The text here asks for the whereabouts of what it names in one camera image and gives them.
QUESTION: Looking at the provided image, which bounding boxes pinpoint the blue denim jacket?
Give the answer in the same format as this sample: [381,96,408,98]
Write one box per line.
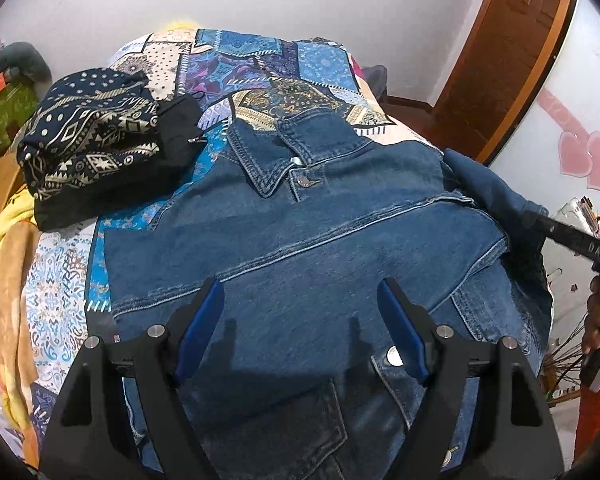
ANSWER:
[102,110,556,480]

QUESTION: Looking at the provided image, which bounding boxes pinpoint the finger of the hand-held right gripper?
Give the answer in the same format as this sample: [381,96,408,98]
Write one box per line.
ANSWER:
[522,210,600,278]

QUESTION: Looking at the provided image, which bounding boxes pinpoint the dried twigs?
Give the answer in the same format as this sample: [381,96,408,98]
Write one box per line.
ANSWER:
[540,325,588,406]

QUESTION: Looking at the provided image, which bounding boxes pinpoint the patchwork patterned bedsheet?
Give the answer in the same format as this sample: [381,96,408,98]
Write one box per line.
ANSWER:
[25,27,446,461]

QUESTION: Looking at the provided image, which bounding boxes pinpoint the green box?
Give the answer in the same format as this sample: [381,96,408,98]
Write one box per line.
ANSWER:
[0,80,41,163]

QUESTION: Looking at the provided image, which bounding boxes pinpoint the brown wooden door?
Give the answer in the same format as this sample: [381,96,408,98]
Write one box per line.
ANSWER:
[430,0,579,163]

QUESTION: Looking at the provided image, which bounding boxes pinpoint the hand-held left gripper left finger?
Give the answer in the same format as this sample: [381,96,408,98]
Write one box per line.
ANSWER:
[40,276,226,480]

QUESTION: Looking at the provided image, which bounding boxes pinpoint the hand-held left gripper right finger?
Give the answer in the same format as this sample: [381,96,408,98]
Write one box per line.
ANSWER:
[376,277,566,480]

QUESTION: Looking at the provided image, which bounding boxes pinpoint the navy patterned folded cloth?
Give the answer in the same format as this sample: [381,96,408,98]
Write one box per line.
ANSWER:
[17,67,163,206]

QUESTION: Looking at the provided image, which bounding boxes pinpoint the dark bag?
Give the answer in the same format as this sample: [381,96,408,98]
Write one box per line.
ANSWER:
[357,64,392,106]

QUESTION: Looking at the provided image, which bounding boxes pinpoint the pink heart wall sticker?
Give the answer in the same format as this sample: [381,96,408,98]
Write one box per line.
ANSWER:
[537,87,600,179]

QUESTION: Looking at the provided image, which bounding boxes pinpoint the person's orange clothing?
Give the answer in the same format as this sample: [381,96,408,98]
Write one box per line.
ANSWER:
[572,380,600,468]

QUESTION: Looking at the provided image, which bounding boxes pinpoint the yellow blanket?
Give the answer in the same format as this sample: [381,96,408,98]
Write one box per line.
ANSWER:
[0,200,46,466]

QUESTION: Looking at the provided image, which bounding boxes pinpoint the black folded cloth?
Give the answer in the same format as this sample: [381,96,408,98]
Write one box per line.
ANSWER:
[32,95,206,231]

